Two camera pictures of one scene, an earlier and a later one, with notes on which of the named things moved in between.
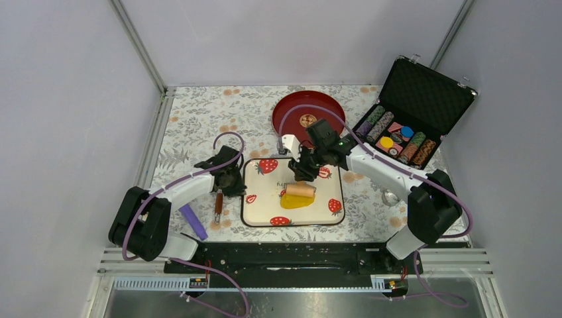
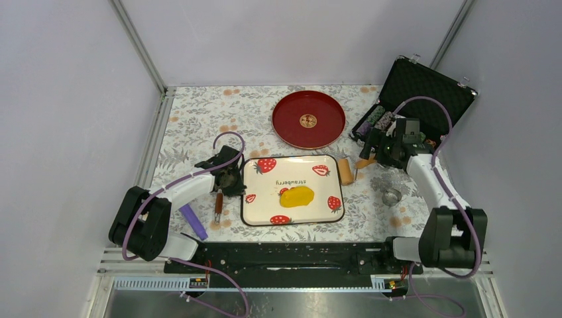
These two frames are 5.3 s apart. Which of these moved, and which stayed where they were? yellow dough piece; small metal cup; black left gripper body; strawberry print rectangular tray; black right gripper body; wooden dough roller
Moved: wooden dough roller; black right gripper body
Stayed: yellow dough piece; black left gripper body; strawberry print rectangular tray; small metal cup
